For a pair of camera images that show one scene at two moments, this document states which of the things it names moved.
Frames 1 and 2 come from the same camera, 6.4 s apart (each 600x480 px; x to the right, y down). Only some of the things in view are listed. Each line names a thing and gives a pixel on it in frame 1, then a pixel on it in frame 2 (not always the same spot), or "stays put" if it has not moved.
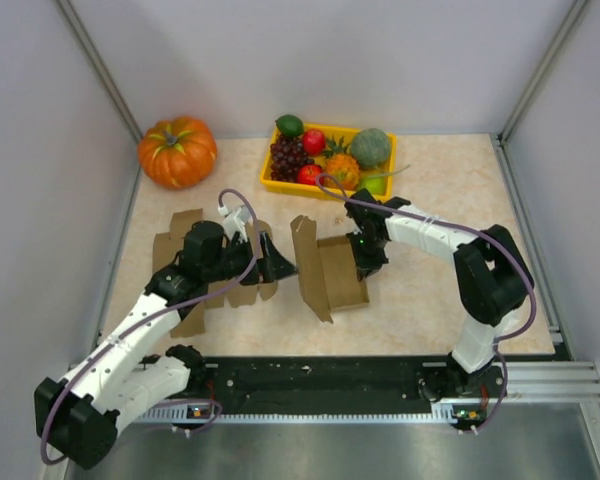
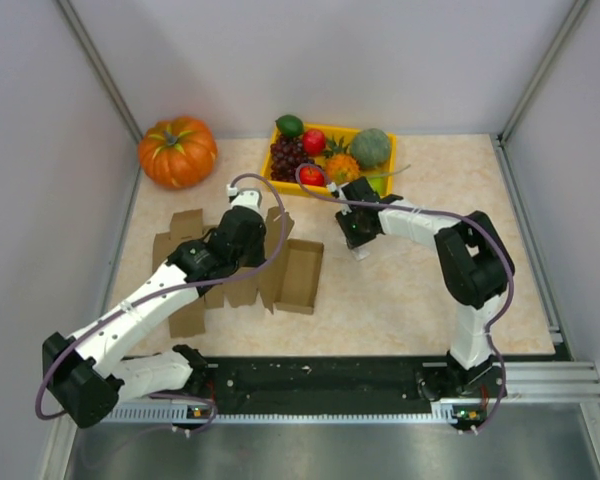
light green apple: (376, 184) stays put
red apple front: (307, 174) stays put
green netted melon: (371, 148) stays put
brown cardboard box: (327, 270) → (291, 287)
